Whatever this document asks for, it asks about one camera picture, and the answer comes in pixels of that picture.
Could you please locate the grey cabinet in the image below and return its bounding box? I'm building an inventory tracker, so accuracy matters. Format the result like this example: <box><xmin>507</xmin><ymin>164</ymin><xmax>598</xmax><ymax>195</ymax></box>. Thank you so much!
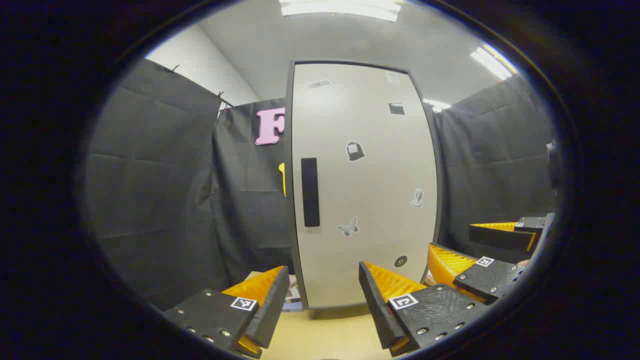
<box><xmin>283</xmin><ymin>59</ymin><xmax>446</xmax><ymax>321</ymax></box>

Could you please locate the black cabinet door handle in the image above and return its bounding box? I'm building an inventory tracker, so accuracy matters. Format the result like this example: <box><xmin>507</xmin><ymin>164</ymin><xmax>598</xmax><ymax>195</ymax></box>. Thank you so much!
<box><xmin>301</xmin><ymin>157</ymin><xmax>321</xmax><ymax>228</ymax></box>

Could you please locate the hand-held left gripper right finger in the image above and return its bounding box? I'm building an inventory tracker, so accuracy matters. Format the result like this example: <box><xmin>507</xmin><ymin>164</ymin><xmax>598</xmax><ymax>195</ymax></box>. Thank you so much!
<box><xmin>358</xmin><ymin>261</ymin><xmax>491</xmax><ymax>357</ymax></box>

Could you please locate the long ceiling light panel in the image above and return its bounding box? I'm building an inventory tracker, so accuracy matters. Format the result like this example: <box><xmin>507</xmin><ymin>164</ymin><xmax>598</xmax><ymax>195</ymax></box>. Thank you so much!
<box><xmin>279</xmin><ymin>0</ymin><xmax>402</xmax><ymax>23</ymax></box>

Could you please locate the white book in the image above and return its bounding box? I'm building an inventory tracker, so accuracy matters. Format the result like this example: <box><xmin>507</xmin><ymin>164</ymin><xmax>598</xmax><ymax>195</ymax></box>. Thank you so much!
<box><xmin>287</xmin><ymin>274</ymin><xmax>303</xmax><ymax>303</ymax></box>

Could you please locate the black backdrop cloth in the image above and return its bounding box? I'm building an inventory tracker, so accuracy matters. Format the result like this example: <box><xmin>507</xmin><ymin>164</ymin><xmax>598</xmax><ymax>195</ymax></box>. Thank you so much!
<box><xmin>82</xmin><ymin>57</ymin><xmax>558</xmax><ymax>311</ymax></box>

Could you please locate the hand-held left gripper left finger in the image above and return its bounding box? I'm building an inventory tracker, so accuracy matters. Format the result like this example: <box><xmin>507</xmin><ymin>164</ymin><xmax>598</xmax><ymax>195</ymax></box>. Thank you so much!
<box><xmin>164</xmin><ymin>265</ymin><xmax>291</xmax><ymax>360</ymax></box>

